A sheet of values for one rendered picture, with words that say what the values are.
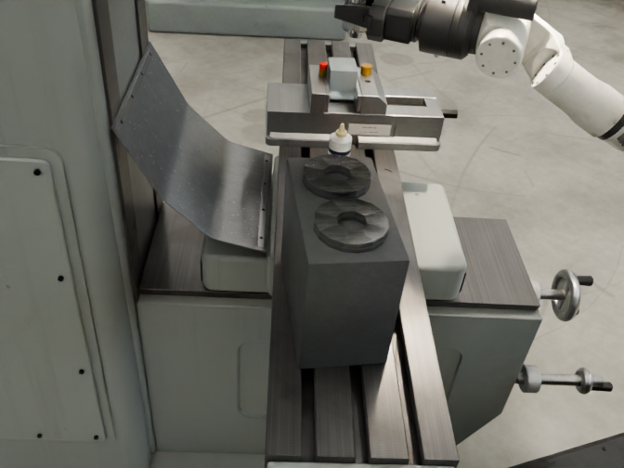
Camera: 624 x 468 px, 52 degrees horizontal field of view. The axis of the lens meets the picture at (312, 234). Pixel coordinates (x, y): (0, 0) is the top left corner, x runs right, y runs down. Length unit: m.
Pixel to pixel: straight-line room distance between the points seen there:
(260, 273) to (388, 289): 0.46
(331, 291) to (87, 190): 0.46
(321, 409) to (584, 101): 0.59
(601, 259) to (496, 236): 1.34
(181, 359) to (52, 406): 0.27
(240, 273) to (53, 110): 0.44
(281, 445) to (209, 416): 0.74
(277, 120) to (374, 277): 0.57
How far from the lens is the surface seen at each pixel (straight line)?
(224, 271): 1.19
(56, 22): 0.94
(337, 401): 0.83
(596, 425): 2.18
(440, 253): 1.24
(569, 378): 1.53
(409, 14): 1.02
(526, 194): 3.00
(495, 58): 0.99
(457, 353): 1.39
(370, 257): 0.74
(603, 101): 1.06
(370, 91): 1.26
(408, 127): 1.30
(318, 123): 1.27
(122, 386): 1.38
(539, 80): 1.05
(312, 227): 0.77
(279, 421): 0.81
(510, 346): 1.39
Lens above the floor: 1.60
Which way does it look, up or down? 39 degrees down
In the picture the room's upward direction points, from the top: 5 degrees clockwise
